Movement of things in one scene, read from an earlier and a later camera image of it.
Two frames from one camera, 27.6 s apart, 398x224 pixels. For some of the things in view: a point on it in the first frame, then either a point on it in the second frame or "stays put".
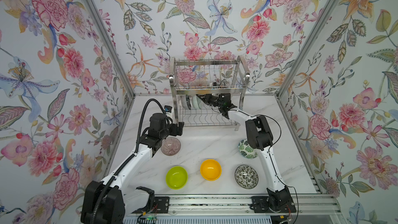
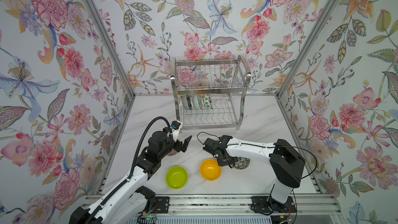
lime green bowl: x=176 y=178 stays put
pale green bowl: x=197 y=102 stays put
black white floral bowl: x=246 y=177 to x=242 y=163
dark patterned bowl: x=186 y=101 stays put
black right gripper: x=208 y=97 to x=229 y=163
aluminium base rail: x=308 y=204 stays put
